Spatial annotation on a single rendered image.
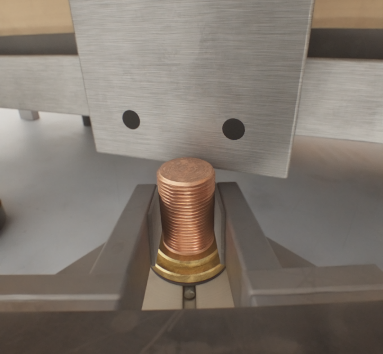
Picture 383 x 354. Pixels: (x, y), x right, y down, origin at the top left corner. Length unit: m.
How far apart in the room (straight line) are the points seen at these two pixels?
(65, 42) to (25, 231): 0.20
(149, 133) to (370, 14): 0.17
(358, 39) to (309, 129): 0.08
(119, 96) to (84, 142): 0.38
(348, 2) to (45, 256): 0.32
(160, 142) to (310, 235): 0.20
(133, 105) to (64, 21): 0.17
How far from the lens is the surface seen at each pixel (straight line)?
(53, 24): 0.32
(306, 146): 0.50
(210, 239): 0.16
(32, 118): 0.74
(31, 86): 0.29
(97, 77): 0.17
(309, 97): 0.19
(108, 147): 0.18
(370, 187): 0.42
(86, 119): 0.63
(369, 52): 0.24
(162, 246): 0.16
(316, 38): 0.23
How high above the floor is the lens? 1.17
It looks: 27 degrees up
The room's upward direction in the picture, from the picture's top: 179 degrees clockwise
